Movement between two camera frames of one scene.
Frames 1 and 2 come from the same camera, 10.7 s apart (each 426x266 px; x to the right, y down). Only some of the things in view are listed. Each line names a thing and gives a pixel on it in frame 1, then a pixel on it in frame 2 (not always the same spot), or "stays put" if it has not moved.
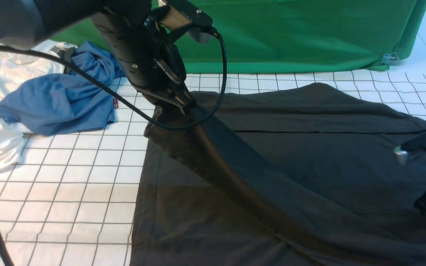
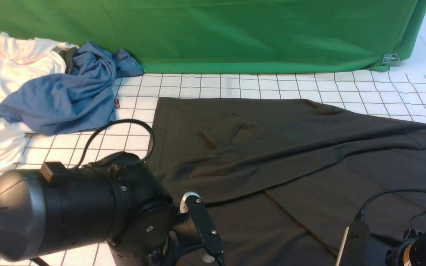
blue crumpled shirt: x=68 y=102 stays put
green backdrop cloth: x=280 y=36 stays put
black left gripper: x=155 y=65 → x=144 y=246
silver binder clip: x=388 y=58 stays put
